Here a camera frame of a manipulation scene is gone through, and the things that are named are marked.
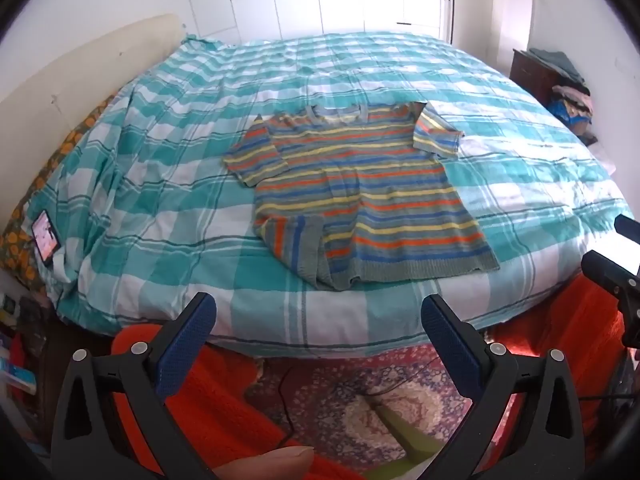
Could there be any teal checked bed blanket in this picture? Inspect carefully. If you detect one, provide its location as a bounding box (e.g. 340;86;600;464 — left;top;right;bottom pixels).
55;30;636;361

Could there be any patterned rug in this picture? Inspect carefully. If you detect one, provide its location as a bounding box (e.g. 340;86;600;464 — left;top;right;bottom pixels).
245;345;501;466

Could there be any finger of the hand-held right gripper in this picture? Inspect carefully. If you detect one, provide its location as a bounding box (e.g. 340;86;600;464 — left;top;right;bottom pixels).
614;214;640;247
581;250;640;307

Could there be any light green object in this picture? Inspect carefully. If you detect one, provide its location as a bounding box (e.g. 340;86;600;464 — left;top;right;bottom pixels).
365;395;446;480

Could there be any person's left hand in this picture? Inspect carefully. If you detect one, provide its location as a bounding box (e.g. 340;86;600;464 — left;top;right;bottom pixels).
212;446;316;480

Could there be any striped knit sweater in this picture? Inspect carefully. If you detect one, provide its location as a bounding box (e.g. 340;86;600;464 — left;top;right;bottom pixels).
222;101;501;292

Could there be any orange knit cloth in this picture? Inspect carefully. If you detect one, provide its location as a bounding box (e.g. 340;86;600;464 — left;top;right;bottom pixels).
110;275;631;480

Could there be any cream headboard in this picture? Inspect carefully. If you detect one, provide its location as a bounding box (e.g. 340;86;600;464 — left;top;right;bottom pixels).
0;14;183;211

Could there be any pile of clothes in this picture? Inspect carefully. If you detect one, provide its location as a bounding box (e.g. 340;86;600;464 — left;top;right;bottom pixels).
527;47;599;144

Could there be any dark wooden nightstand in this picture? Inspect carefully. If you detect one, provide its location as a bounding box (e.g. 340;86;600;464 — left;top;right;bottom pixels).
510;49;561;106

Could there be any stack of books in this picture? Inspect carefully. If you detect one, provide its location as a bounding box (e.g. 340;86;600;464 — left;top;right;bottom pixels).
0;290;43;398

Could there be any orange floral pillow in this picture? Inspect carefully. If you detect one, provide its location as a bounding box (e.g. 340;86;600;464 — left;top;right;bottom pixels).
0;95;121;293

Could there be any smartphone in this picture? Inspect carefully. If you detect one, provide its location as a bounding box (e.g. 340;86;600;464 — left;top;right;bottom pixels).
31;210;63;266

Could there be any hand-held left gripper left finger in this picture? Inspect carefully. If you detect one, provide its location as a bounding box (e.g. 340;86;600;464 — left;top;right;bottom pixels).
50;291;221;480

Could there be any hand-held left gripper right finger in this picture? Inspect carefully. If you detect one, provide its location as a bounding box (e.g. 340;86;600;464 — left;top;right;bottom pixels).
420;294;584;480

